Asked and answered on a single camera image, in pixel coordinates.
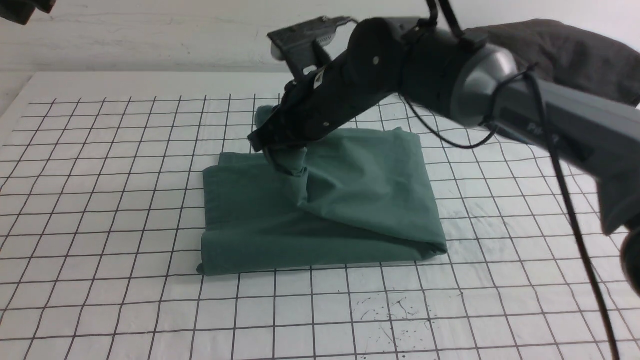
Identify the green long-sleeve top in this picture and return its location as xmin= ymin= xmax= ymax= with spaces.
xmin=196 ymin=128 xmax=448 ymax=276

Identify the white grid-patterned table cloth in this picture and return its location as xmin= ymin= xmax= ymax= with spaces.
xmin=0 ymin=72 xmax=611 ymax=360

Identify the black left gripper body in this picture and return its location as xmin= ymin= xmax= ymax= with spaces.
xmin=0 ymin=0 xmax=57 ymax=26

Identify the dark grey crumpled garment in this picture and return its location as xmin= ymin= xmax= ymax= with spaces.
xmin=467 ymin=19 xmax=640 ymax=108

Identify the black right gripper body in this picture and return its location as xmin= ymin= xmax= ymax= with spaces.
xmin=247 ymin=20 xmax=406 ymax=152

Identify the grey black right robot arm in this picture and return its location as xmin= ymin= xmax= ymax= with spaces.
xmin=247 ymin=17 xmax=640 ymax=291

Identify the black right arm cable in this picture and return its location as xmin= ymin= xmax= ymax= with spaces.
xmin=400 ymin=0 xmax=622 ymax=360

